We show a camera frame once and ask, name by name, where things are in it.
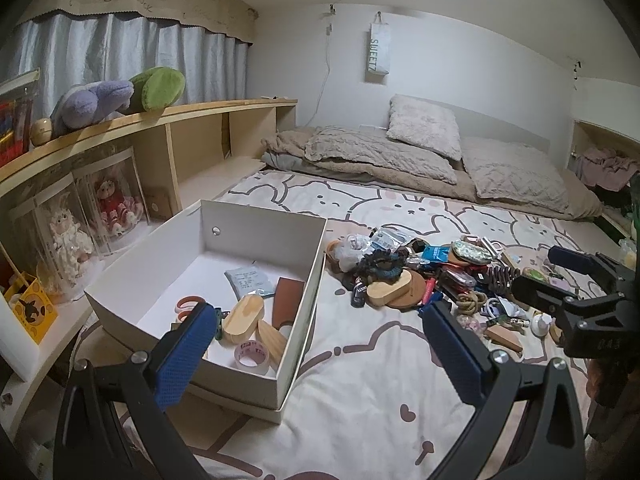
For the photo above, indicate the bag of pink beads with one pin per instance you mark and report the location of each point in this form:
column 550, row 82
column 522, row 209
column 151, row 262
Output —
column 467, row 322

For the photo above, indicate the round wooden disc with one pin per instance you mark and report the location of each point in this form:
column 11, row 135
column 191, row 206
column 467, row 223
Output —
column 417, row 292

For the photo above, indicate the brown cardboard tag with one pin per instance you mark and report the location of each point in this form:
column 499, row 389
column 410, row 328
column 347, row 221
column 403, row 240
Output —
column 160, row 205

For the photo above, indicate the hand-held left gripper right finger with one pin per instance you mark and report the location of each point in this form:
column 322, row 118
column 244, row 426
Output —
column 455, row 355

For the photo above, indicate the wooden wedge block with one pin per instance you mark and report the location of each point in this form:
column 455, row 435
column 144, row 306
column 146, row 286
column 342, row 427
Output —
column 505, row 337

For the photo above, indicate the pink clothes heap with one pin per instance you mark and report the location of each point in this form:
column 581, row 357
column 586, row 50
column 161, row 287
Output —
column 605, row 165

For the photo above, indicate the green plush toy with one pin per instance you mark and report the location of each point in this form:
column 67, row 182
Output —
column 157, row 87

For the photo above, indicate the clear blue printed packet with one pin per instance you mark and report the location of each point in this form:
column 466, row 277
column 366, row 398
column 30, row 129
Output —
column 387, row 237

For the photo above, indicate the purple plush toy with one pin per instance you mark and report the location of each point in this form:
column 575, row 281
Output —
column 85, row 105

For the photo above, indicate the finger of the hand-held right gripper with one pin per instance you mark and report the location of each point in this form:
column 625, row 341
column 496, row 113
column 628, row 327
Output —
column 570, row 258
column 540, row 292

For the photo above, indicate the thick oval wooden block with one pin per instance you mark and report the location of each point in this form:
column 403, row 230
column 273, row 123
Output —
column 242, row 317

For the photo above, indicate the floral oval pouch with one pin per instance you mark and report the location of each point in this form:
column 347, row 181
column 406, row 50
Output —
column 470, row 252

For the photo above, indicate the quilted beige pillow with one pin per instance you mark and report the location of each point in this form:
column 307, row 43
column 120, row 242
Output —
column 515, row 170

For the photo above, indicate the quilted beige blanket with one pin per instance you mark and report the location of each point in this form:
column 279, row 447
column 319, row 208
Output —
column 380, row 157

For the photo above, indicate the wooden oval box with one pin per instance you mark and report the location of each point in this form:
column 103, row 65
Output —
column 390, row 290

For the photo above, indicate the bunny print bed sheet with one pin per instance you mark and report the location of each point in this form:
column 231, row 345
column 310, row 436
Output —
column 375, row 385

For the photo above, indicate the red dress doll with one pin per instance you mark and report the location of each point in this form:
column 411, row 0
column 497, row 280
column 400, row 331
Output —
column 112, row 202

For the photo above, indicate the grey curtain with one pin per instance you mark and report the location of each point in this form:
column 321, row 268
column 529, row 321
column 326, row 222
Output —
column 125, row 55

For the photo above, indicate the oval wooden piece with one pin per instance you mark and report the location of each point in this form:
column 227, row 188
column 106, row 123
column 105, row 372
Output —
column 272, row 342

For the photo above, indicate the clear bag brown fluff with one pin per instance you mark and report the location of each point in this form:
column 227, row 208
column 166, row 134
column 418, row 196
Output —
column 345, row 255

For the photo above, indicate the brown leather sleeve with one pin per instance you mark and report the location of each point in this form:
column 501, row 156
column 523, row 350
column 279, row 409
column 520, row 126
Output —
column 287, row 297

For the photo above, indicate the brown hair claw clip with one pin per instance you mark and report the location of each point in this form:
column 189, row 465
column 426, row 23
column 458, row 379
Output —
column 500, row 280

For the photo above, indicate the white shoe box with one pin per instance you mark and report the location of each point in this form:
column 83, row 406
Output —
column 260, row 230

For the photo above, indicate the clear tape roll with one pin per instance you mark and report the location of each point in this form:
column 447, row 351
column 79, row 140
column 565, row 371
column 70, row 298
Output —
column 241, row 352

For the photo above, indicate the red purple pen pack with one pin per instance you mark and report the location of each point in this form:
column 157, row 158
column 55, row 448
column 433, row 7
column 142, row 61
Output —
column 457, row 277

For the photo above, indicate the colourful toy box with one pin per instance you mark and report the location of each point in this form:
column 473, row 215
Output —
column 12, row 120

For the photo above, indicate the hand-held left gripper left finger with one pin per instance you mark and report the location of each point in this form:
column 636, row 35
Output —
column 182, row 355

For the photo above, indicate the wooden shelf unit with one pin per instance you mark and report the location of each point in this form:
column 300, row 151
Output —
column 200, row 110

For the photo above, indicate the white text packet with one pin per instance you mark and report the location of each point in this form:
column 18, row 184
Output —
column 250, row 280

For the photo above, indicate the white dress doll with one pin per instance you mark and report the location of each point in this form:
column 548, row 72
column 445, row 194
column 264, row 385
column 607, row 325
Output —
column 65, row 240

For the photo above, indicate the round wooden figurine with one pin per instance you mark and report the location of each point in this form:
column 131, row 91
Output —
column 41, row 131

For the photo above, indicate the white orange scissors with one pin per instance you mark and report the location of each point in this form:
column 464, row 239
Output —
column 186, row 302

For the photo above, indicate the fluffy beige pillow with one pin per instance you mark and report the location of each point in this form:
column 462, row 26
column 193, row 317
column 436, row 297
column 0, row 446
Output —
column 425, row 125

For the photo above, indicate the black blue scrunchie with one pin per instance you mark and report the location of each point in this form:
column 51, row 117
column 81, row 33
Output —
column 382, row 265

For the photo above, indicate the wooden wall niche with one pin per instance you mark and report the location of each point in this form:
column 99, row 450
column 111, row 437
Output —
column 580, row 132

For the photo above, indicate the white hanging bag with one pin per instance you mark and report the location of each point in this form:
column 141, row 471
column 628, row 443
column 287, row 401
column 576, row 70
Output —
column 378, row 50

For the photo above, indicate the wooden stick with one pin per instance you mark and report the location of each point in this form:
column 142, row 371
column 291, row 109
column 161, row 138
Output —
column 10, row 260

